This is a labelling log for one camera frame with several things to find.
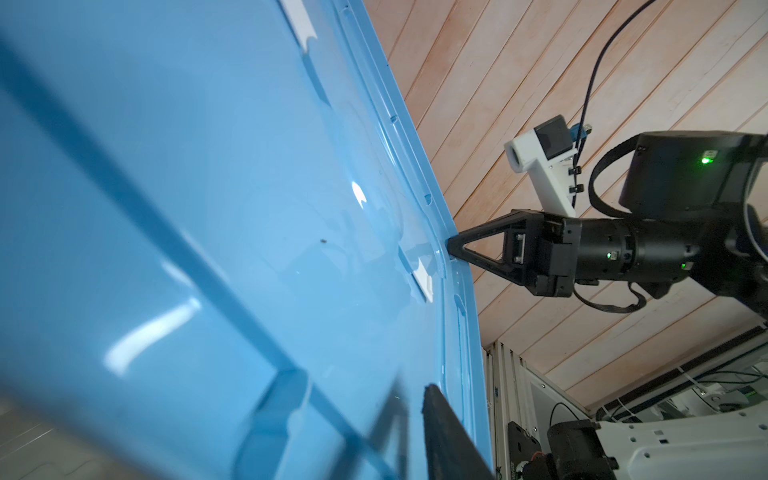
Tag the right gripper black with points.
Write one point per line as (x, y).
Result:
(548, 254)

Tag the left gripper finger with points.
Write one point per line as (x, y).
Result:
(450, 452)

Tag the blue plastic bin lid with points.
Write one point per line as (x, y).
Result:
(223, 248)

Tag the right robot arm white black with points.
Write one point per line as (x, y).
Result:
(683, 214)

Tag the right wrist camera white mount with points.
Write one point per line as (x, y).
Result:
(546, 154)

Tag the aluminium rail base frame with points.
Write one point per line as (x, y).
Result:
(522, 406)

